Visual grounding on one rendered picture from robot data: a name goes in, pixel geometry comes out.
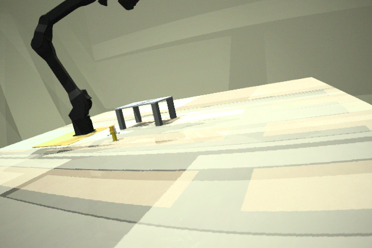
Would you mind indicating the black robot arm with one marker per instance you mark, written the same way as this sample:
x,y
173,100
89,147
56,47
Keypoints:
x,y
42,44

